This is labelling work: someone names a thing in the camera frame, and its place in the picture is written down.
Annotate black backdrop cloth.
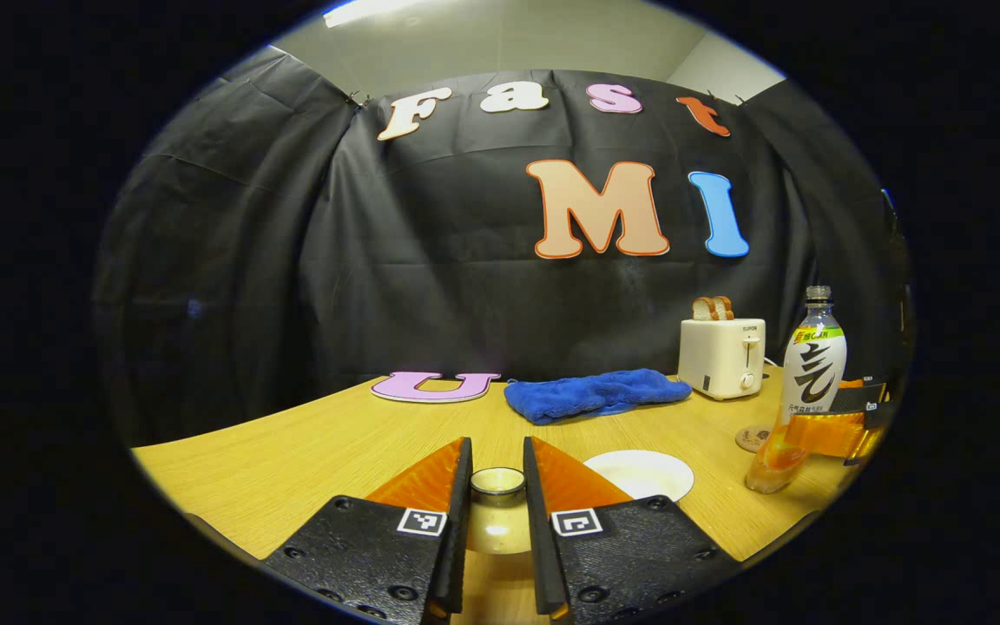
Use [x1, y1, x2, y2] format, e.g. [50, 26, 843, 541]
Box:
[94, 43, 911, 448]

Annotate white toaster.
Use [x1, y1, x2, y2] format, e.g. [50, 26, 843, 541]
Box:
[678, 318, 766, 401]

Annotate pink foam cutout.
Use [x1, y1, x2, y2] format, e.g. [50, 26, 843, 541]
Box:
[371, 372, 502, 404]

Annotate white teacup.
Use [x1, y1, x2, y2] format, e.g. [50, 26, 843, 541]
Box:
[584, 449, 695, 504]

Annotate blue towel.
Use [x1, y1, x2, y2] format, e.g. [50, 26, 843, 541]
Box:
[504, 369, 693, 425]

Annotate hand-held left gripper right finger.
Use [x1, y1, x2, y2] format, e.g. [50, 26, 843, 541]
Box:
[523, 436, 740, 624]

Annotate white teacup lid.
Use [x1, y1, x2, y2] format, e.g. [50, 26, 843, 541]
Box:
[464, 467, 537, 556]

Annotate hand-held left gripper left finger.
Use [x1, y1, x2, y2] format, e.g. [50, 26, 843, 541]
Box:
[261, 437, 473, 624]

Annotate clear water bottle white label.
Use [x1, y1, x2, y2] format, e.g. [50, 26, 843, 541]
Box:
[745, 286, 848, 494]

